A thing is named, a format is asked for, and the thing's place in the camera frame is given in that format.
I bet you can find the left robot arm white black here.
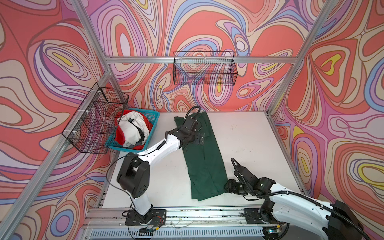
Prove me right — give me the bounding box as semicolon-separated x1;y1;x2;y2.
117;106;204;219

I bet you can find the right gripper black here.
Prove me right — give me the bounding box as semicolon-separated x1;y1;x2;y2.
223;179;252;196

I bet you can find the black wire basket back wall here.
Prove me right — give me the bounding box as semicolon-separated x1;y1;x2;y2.
173;50;238;86

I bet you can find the white t shirt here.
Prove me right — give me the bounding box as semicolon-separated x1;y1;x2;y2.
117;111;150;148

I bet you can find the green t shirt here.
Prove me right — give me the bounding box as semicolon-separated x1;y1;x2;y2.
183;112;228;201

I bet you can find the black wire basket wall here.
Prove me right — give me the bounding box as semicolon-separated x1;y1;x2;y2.
62;83;129;154
173;50;238;86

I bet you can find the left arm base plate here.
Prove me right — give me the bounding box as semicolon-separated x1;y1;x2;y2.
122;209;167;228

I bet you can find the aluminium mounting rail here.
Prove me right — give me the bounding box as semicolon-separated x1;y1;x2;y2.
80;205;334;240

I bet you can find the black wire basket left wall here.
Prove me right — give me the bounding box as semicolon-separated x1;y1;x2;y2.
62;83;129;154

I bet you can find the teal plastic laundry basket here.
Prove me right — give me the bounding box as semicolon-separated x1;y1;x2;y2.
105;109;160;153

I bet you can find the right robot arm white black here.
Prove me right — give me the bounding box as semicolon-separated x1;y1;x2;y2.
225;159;370;240

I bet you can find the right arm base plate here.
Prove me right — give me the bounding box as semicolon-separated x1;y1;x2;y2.
241;208;286;225

